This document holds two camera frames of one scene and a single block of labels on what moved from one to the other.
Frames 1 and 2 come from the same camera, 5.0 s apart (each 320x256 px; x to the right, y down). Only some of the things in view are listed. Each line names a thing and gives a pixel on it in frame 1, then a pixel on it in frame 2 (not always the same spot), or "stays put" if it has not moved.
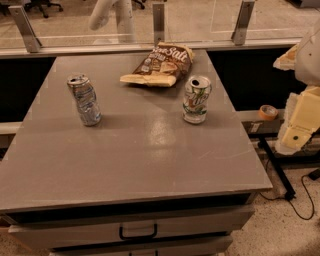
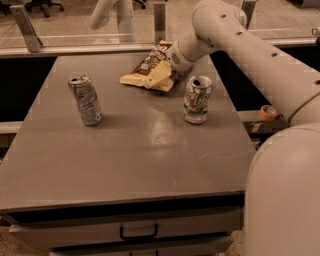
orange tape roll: x=268 y=112 stays put
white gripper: x=309 y=58 -> x=177 y=58
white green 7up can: x=196 y=94 stays put
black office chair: x=42 y=5 stays put
